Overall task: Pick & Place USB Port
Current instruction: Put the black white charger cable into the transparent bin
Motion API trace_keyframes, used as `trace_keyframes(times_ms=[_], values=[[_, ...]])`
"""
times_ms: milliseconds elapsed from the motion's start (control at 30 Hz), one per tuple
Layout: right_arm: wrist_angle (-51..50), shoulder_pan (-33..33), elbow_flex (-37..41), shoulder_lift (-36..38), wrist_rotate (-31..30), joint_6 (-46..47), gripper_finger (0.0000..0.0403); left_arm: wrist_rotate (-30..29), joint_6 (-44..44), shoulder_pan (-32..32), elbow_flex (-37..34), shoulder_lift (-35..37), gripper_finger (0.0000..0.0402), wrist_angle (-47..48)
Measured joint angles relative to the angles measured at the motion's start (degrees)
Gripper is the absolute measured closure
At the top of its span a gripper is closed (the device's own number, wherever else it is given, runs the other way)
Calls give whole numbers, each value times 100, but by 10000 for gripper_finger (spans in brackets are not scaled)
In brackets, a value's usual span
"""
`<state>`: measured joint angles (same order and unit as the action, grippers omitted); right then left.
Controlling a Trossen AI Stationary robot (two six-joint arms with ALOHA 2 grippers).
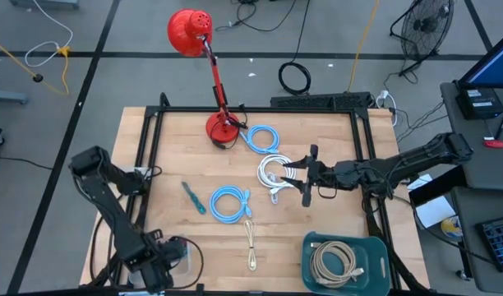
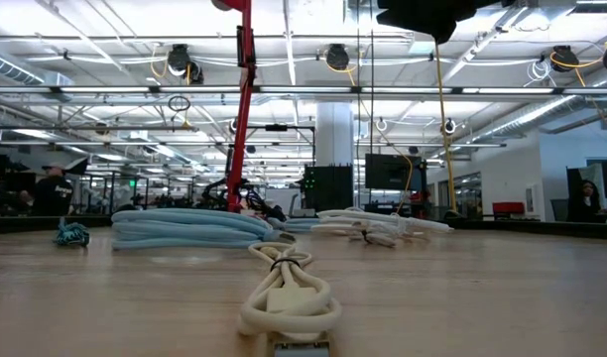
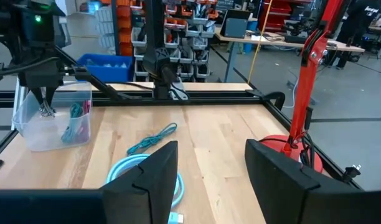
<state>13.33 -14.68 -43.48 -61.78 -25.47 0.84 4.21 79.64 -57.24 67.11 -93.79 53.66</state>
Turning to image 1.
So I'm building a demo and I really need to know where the white floor cable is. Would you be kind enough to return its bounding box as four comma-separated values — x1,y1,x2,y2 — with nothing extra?
24,0,75,69

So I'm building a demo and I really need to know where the light blue cable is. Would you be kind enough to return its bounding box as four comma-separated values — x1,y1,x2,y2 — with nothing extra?
209,184,252,225
239,124,281,155

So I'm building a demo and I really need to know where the red desk lamp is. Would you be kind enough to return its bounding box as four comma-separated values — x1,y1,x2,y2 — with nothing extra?
167,8,241,144

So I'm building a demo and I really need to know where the black loose floor cable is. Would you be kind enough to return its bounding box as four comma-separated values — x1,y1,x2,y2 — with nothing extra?
215,0,298,34

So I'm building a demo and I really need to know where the black perforated panel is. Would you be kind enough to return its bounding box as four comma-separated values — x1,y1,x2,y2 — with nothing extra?
270,91,372,110

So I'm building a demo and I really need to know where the computer monitor blue screen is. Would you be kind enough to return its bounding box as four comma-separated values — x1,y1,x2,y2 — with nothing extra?
458,26,503,90

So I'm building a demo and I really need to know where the white paper sheet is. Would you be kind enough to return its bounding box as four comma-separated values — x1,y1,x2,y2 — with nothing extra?
414,195,457,229
407,174,434,192

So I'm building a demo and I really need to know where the colourful backlit keyboard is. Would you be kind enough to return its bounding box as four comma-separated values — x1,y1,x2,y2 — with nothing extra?
476,216,503,273

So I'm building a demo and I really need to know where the beige USB cable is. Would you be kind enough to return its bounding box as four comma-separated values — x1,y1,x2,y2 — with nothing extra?
308,240,366,289

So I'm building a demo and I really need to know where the round yellow blue disc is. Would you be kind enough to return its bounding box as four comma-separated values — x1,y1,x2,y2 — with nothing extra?
440,215,463,242

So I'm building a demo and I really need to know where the teal braided cable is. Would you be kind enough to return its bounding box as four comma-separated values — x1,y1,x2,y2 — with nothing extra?
180,180,208,215

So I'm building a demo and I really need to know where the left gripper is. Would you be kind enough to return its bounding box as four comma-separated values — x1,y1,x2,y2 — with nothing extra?
127,230,190,295

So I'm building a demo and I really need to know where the short cream USB cable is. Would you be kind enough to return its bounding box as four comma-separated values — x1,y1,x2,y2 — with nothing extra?
242,219,259,272

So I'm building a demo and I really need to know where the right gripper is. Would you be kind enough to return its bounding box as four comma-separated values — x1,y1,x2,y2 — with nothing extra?
279,143,339,208

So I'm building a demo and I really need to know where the grey furniture foot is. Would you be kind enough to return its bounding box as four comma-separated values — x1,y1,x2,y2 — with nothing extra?
8,0,81,10
0,89,30,105

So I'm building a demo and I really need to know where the black lamp power cord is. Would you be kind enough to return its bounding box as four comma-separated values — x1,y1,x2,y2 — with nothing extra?
210,102,249,150

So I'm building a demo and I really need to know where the black box device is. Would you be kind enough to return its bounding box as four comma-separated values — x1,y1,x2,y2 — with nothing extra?
455,86,503,121

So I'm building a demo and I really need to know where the black coiled floor cable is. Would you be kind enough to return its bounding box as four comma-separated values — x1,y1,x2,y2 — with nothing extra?
278,0,312,96

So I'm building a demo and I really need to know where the clear plastic container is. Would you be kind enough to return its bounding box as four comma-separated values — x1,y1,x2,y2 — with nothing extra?
128,236,193,287

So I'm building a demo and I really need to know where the white power plug cable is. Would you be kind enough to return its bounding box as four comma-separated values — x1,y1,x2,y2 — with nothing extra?
375,89,399,127

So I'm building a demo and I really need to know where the black aluminium table frame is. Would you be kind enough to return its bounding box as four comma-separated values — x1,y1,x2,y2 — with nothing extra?
111,92,403,291

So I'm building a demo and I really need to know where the black sleeved cable bundle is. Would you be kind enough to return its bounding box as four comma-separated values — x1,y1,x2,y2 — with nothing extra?
364,197,431,295
89,205,127,288

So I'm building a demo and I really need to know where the yellow hanging cable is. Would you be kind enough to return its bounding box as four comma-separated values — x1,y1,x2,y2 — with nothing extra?
347,0,381,94

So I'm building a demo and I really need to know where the yellow floor cable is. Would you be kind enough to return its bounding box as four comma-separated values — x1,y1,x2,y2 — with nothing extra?
0,33,72,96

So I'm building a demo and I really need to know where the teal plastic bin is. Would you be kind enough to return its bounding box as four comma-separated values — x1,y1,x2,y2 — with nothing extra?
301,230,391,296

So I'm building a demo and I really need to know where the black floor fan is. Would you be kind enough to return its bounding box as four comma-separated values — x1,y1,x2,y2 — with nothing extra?
389,0,457,78

